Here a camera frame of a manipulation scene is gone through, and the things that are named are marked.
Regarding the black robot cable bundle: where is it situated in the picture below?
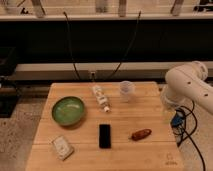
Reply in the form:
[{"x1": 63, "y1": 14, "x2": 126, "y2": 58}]
[{"x1": 170, "y1": 99, "x2": 208, "y2": 171}]

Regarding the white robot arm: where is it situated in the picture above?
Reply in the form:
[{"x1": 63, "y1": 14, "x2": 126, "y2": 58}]
[{"x1": 161, "y1": 61, "x2": 213, "y2": 115}]

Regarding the right black hanging cable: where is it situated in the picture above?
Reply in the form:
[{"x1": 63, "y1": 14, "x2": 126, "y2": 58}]
[{"x1": 106, "y1": 10, "x2": 142, "y2": 81}]

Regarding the black smartphone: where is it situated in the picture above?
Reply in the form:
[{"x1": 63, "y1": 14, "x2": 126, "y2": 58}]
[{"x1": 99, "y1": 124, "x2": 111, "y2": 149}]

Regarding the white wall outlet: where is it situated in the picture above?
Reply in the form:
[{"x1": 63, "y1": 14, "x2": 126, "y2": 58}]
[{"x1": 89, "y1": 71, "x2": 96, "y2": 82}]

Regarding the small white box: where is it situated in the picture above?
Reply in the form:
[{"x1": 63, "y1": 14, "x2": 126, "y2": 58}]
[{"x1": 52, "y1": 136, "x2": 74, "y2": 161}]

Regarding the clear plastic cup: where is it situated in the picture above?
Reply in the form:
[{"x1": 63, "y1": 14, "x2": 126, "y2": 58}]
[{"x1": 119, "y1": 81, "x2": 135, "y2": 102}]

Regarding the left black hanging cable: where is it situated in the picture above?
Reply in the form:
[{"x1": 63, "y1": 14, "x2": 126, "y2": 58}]
[{"x1": 62, "y1": 11, "x2": 82, "y2": 81}]

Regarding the green ceramic bowl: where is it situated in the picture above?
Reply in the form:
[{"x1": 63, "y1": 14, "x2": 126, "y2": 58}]
[{"x1": 52, "y1": 96, "x2": 85, "y2": 126}]

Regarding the black equipment at left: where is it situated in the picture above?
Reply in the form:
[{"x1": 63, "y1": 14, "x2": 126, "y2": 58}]
[{"x1": 0, "y1": 46, "x2": 19, "y2": 118}]

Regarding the white plastic bottle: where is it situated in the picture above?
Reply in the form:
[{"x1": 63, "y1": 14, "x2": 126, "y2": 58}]
[{"x1": 92, "y1": 85, "x2": 110, "y2": 112}]

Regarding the black hanging cable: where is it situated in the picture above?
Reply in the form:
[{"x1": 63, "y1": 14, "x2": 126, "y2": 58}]
[
  {"x1": 62, "y1": 11, "x2": 82, "y2": 81},
  {"x1": 106, "y1": 10, "x2": 142, "y2": 81}
]

